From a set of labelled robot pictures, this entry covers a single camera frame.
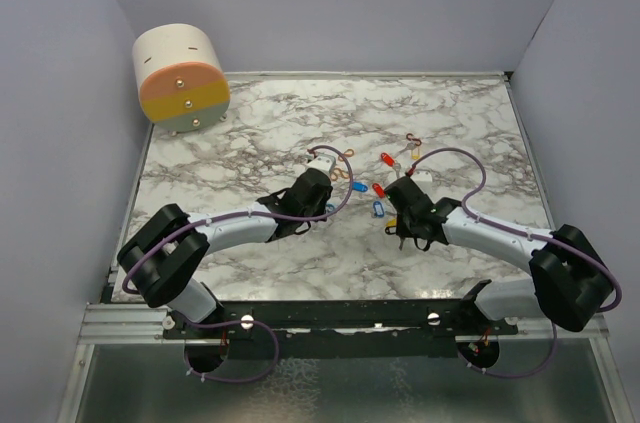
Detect yellow key tag with key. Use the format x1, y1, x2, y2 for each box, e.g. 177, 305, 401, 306
398, 140, 421, 161

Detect red S carabiner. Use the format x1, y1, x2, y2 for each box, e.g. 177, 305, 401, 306
406, 133, 422, 147

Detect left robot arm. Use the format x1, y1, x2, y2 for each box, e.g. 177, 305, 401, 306
117, 163, 332, 338

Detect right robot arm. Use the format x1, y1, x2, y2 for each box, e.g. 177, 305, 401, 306
384, 176, 615, 334

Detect blue framed key tag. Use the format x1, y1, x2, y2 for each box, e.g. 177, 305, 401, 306
372, 201, 385, 218

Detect red key tag near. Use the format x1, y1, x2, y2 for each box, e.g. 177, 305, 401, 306
371, 183, 386, 198

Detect red key tag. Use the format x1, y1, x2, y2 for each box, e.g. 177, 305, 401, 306
380, 152, 402, 178
371, 183, 386, 198

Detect blue solid key tag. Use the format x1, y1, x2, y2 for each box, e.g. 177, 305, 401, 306
352, 181, 368, 193

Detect red key tag far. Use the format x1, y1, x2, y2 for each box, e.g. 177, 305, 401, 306
380, 152, 402, 178

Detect pastel three-drawer cylinder box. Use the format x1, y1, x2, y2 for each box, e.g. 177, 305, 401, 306
132, 23, 231, 133

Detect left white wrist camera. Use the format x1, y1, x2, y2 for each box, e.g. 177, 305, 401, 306
306, 153, 336, 176

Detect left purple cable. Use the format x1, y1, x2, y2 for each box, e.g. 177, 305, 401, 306
121, 144, 355, 386

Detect purple cable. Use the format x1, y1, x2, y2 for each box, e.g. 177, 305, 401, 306
121, 144, 355, 386
407, 147, 624, 377

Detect black mounting rail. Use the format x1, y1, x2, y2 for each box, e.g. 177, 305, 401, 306
164, 298, 521, 362

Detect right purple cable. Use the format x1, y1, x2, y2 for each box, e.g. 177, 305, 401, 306
407, 147, 624, 377

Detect aluminium extrusion frame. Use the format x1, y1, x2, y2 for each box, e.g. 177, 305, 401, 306
79, 305, 174, 344

